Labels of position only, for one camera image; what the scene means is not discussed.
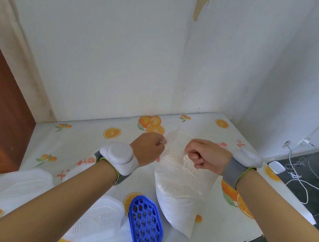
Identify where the person's left hand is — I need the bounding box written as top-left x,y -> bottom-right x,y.
127,129 -> 167,171

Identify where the person's right hand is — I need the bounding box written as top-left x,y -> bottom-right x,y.
182,137 -> 235,177

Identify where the clear plastic bag of rice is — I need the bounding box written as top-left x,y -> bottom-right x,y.
144,123 -> 226,242

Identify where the person's right forearm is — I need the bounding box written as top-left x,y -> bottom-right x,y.
226,168 -> 319,242

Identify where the person's left forearm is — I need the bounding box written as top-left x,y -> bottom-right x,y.
0,142 -> 125,242

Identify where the white wrist tracker grey band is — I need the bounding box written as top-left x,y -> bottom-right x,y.
221,145 -> 265,194
90,139 -> 143,189

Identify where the orange fruit print tablecloth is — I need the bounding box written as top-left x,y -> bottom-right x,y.
0,77 -> 319,242

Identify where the blue perforated plastic tray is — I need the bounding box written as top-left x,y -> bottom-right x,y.
123,193 -> 170,242

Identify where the white power adapter box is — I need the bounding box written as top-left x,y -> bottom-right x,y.
266,159 -> 287,176

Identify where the white slotted plastic basket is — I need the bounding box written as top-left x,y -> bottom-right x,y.
63,190 -> 127,242

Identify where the white translucent plastic container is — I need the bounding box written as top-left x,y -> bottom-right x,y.
0,162 -> 56,220

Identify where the white cable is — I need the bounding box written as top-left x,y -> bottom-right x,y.
276,139 -> 319,218

